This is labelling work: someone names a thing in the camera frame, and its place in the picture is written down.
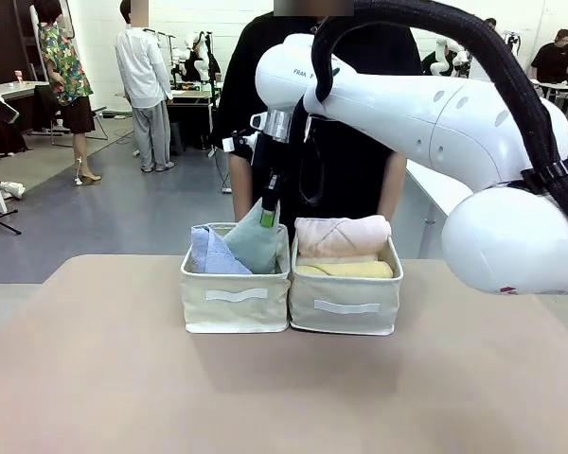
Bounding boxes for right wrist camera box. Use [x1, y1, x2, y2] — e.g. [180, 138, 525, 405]
[221, 130, 262, 154]

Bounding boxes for thin black cable loop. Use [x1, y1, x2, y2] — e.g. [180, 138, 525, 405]
[298, 115, 327, 206]

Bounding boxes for white shoes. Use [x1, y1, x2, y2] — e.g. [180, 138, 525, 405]
[0, 180, 27, 201]

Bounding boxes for teal triangle towel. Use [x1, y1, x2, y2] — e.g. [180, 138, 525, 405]
[222, 198, 283, 275]

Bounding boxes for white side table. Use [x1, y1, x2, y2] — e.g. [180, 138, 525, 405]
[0, 79, 51, 214]

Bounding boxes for cream fabric box straight label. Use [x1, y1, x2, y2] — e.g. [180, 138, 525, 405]
[288, 217, 404, 337]

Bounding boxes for standing person in black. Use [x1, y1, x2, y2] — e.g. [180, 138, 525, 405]
[529, 27, 568, 86]

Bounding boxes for pink towel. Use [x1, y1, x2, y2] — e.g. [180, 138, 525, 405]
[293, 215, 393, 260]

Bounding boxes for woman in floral shirt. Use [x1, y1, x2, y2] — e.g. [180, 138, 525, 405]
[31, 0, 103, 183]

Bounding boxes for person in black shirt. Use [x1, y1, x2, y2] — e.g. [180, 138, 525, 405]
[212, 11, 423, 224]

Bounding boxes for person's right forearm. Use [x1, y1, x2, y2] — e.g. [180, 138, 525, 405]
[230, 154, 254, 221]

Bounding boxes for blue triangle folded towel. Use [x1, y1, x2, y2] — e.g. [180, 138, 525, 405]
[190, 225, 254, 276]

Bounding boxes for man in white shirt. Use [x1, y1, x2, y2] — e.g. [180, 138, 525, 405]
[115, 0, 176, 174]

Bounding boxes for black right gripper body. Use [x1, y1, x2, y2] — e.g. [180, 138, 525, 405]
[250, 134, 286, 183]

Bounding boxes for person's left forearm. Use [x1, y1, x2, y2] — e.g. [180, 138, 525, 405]
[377, 149, 407, 221]

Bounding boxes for yellow towel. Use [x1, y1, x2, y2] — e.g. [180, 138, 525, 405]
[295, 260, 395, 280]

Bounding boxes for cream fabric box wavy label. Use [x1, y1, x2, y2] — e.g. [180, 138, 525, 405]
[179, 221, 293, 335]

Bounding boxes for grey background work table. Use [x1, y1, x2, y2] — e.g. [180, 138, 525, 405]
[165, 87, 215, 152]

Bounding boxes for black corrugated cable conduit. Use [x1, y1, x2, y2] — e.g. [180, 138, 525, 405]
[311, 0, 568, 237]

